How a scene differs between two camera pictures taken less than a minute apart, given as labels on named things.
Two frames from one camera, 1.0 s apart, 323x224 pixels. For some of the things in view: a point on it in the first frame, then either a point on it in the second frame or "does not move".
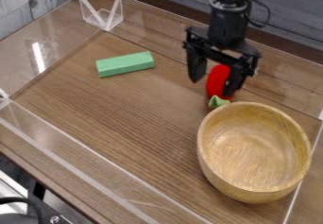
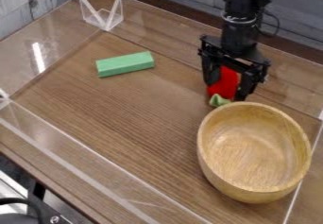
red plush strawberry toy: [216, 81] does not move
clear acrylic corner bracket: [103, 19] does not move
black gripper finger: [235, 79] to [247, 83]
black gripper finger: [195, 64] to [211, 70]
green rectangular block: [126, 64] does not move
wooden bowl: [255, 151] does not move
